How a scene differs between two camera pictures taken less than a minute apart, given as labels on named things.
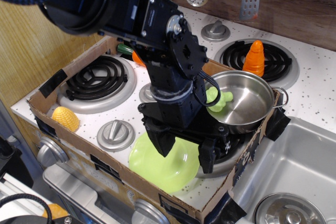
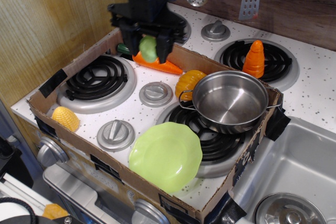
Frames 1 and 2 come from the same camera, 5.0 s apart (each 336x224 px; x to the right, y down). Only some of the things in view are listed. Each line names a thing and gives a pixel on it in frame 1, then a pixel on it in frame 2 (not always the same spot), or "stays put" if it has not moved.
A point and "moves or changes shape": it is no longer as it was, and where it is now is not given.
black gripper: (182, 107) -> (135, 19)
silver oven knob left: (50, 153) stays put
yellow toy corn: (65, 116) stays put
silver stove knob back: (216, 32) stays put
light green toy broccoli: (211, 93) moves or changes shape
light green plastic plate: (173, 173) stays put
